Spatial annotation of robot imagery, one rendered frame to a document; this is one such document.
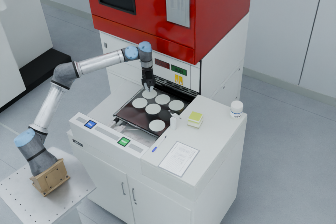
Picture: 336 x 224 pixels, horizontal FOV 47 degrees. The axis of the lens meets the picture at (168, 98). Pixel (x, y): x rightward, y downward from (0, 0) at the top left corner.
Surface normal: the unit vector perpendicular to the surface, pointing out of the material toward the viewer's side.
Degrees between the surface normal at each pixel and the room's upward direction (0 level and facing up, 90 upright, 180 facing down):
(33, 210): 0
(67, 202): 0
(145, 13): 90
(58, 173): 90
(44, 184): 90
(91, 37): 0
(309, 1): 90
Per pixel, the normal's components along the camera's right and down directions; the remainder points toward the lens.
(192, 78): -0.56, 0.57
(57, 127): -0.04, -0.74
